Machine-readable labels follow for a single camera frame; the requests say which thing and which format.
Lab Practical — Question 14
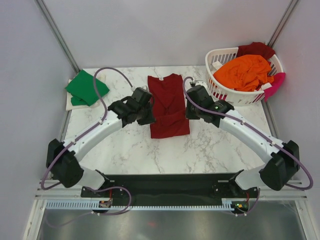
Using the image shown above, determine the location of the aluminium front rail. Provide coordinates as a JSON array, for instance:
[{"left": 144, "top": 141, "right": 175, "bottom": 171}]
[{"left": 35, "top": 185, "right": 307, "bottom": 201}]

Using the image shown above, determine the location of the aluminium frame post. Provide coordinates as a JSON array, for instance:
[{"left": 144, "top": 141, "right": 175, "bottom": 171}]
[
  {"left": 267, "top": 0, "right": 301, "bottom": 48},
  {"left": 34, "top": 0, "right": 81, "bottom": 73}
]

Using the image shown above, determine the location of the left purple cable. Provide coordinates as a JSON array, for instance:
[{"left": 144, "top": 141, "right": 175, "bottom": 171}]
[{"left": 39, "top": 66, "right": 135, "bottom": 191}]

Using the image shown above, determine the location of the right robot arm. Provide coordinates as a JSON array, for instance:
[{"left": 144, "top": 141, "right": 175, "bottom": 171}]
[{"left": 185, "top": 85, "right": 300, "bottom": 197}]

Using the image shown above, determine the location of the left aluminium frame post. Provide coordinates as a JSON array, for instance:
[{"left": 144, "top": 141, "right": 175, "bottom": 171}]
[{"left": 34, "top": 0, "right": 81, "bottom": 73}]

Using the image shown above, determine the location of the right aluminium frame post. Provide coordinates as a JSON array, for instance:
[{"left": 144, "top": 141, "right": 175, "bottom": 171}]
[{"left": 267, "top": 0, "right": 301, "bottom": 48}]

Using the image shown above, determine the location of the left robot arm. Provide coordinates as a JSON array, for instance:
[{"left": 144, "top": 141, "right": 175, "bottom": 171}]
[{"left": 46, "top": 87, "right": 156, "bottom": 197}]

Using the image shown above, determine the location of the white slotted cable duct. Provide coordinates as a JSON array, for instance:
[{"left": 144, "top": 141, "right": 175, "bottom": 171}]
[{"left": 45, "top": 199, "right": 245, "bottom": 211}]

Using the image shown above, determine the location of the folded green t shirt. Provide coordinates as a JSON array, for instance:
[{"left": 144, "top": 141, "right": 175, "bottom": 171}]
[{"left": 64, "top": 69, "right": 111, "bottom": 107}]

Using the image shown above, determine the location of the dark red shirt in basket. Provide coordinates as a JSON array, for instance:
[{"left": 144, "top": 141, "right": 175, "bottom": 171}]
[{"left": 236, "top": 42, "right": 276, "bottom": 60}]

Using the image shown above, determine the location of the dark red t shirt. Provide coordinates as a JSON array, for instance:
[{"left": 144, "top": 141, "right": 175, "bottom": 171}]
[{"left": 147, "top": 73, "right": 190, "bottom": 139}]

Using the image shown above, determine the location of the orange t shirt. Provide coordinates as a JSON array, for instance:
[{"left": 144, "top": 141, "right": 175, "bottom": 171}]
[{"left": 213, "top": 54, "right": 274, "bottom": 92}]

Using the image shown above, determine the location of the pink garment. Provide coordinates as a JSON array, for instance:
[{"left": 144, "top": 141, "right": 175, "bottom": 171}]
[{"left": 263, "top": 72, "right": 286, "bottom": 102}]

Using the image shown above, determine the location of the white laundry basket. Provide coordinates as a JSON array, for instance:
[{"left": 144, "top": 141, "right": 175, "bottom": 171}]
[{"left": 205, "top": 42, "right": 286, "bottom": 106}]

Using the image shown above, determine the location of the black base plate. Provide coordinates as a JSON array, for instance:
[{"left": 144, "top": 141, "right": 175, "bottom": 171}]
[{"left": 81, "top": 173, "right": 258, "bottom": 206}]

